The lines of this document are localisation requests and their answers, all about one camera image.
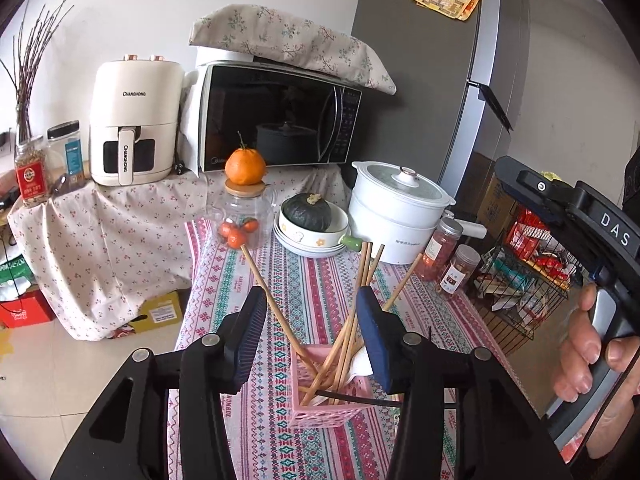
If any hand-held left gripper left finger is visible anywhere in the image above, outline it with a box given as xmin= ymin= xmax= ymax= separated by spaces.
xmin=50 ymin=285 xmax=268 ymax=480

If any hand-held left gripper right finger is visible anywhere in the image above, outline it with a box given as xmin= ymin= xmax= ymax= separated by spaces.
xmin=355 ymin=284 xmax=573 ymax=480

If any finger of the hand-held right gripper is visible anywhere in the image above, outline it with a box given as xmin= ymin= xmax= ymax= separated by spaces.
xmin=492 ymin=155 xmax=601 ymax=281

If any white plastic spoon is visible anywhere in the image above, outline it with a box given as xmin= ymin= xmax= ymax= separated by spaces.
xmin=305 ymin=347 xmax=373 ymax=406

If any bundle of wooden chopsticks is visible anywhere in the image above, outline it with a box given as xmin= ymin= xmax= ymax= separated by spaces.
xmin=240 ymin=241 xmax=423 ymax=406

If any black chopstick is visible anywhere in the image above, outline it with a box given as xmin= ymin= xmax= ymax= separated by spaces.
xmin=317 ymin=391 xmax=403 ymax=407

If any pink plastic utensil holder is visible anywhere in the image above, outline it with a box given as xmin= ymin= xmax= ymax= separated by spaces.
xmin=289 ymin=342 xmax=373 ymax=429

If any person's right hand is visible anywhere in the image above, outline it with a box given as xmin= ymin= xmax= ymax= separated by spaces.
xmin=552 ymin=282 xmax=640 ymax=461

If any pile of snack packets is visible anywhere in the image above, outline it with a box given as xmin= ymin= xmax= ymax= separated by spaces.
xmin=475 ymin=207 xmax=576 ymax=321

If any striped patterned tablecloth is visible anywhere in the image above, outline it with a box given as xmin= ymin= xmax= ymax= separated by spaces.
xmin=167 ymin=217 xmax=541 ymax=480

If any yellow cardboard box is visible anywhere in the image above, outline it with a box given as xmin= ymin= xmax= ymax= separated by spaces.
xmin=131 ymin=291 xmax=185 ymax=335

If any stack of white plates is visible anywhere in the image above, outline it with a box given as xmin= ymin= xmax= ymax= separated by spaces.
xmin=273 ymin=220 xmax=351 ymax=259

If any plastic jar of red snacks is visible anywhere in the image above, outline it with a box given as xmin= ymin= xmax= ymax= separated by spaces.
xmin=419 ymin=217 xmax=463 ymax=282

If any white electric cooking pot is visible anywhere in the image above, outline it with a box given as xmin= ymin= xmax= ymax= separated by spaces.
xmin=348 ymin=161 xmax=487 ymax=265

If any glass jar with wooden lid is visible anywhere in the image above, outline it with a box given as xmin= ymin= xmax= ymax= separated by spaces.
xmin=212 ymin=180 xmax=277 ymax=251

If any green pumpkin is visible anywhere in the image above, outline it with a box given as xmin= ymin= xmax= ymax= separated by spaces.
xmin=281 ymin=193 xmax=333 ymax=233

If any grey refrigerator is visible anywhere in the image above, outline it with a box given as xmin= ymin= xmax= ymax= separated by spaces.
xmin=350 ymin=0 xmax=531 ymax=206

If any floral white tablecloth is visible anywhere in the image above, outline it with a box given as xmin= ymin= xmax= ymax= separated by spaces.
xmin=7 ymin=165 xmax=351 ymax=342

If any large orange with stem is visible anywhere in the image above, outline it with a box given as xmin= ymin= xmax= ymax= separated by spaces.
xmin=224 ymin=132 xmax=267 ymax=186

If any black microwave oven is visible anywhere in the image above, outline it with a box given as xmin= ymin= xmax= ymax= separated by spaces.
xmin=197 ymin=60 xmax=363 ymax=173

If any red box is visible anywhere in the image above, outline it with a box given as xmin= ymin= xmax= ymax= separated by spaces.
xmin=0 ymin=291 xmax=55 ymax=329

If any green plastic bag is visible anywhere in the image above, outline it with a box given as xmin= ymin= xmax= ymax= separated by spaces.
xmin=0 ymin=255 xmax=38 ymax=303

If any blue label plastic jar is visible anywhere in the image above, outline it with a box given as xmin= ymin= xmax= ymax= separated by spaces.
xmin=46 ymin=120 xmax=83 ymax=196

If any cream air fryer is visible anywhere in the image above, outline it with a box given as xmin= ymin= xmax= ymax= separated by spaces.
xmin=90 ymin=54 xmax=186 ymax=187

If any red label glass jar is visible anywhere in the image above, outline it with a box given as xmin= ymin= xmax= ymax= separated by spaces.
xmin=14 ymin=135 xmax=52 ymax=208

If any floral cloth cover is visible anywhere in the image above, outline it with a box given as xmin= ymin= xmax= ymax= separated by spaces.
xmin=189 ymin=4 xmax=398 ymax=96

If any bundle of dry twigs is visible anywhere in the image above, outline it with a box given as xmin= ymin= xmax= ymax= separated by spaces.
xmin=0 ymin=0 xmax=81 ymax=146

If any plastic jar of ring snacks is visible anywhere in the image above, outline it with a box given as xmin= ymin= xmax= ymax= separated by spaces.
xmin=436 ymin=245 xmax=482 ymax=301

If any white bowl with green handle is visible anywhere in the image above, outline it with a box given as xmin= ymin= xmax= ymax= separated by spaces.
xmin=278 ymin=199 xmax=365 ymax=252

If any black wire basket rack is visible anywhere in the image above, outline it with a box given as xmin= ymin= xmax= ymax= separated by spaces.
xmin=472 ymin=205 xmax=596 ymax=356

